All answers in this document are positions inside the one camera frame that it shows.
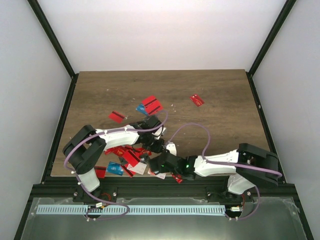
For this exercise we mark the red striped card top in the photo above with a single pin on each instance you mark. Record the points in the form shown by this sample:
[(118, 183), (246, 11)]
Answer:
[(149, 100)]

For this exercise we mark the blue card under red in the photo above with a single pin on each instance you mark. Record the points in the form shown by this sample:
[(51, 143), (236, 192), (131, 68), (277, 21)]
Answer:
[(141, 109)]

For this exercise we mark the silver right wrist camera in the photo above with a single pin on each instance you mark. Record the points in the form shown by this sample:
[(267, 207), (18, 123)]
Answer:
[(171, 148)]

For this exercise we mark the black frame post right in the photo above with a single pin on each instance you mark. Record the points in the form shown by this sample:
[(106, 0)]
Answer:
[(276, 27)]

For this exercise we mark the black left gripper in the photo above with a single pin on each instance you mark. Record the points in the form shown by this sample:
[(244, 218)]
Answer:
[(158, 149)]

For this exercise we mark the light blue slotted cable duct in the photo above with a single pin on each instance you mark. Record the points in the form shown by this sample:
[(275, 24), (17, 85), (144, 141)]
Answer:
[(139, 210)]

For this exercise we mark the red striped card left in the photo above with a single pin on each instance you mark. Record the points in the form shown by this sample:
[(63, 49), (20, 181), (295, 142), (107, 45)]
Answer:
[(116, 117)]

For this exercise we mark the black frame post left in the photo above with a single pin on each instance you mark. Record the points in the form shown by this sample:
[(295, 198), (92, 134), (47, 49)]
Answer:
[(40, 15)]

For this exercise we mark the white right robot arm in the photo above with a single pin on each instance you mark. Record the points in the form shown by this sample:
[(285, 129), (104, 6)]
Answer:
[(246, 167)]

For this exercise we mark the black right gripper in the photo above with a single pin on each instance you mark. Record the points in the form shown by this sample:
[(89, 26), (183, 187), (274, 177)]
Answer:
[(163, 170)]

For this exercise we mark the white card front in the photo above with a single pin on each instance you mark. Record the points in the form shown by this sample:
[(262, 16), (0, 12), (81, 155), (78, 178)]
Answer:
[(138, 169)]

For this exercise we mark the lone red VIP card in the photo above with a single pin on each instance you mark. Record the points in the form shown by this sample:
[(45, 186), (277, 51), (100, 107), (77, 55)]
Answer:
[(197, 100)]

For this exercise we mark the blue card front left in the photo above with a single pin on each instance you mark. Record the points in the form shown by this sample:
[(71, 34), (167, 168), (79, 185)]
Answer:
[(115, 168)]

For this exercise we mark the black frame post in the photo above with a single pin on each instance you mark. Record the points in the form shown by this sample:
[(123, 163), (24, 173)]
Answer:
[(40, 15), (276, 27)]

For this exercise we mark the black front frame rail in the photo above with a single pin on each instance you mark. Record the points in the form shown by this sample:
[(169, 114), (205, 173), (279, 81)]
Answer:
[(212, 189)]

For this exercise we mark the red card front left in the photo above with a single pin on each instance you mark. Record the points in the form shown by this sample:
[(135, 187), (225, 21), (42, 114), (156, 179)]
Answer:
[(100, 171)]

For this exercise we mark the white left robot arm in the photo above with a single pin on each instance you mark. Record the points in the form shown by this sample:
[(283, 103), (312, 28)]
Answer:
[(83, 151)]

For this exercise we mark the red striped card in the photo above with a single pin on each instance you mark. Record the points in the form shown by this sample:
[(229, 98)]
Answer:
[(149, 100), (116, 117), (153, 107)]

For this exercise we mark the red VIP card centre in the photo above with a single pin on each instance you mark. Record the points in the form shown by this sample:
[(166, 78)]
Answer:
[(177, 178)]

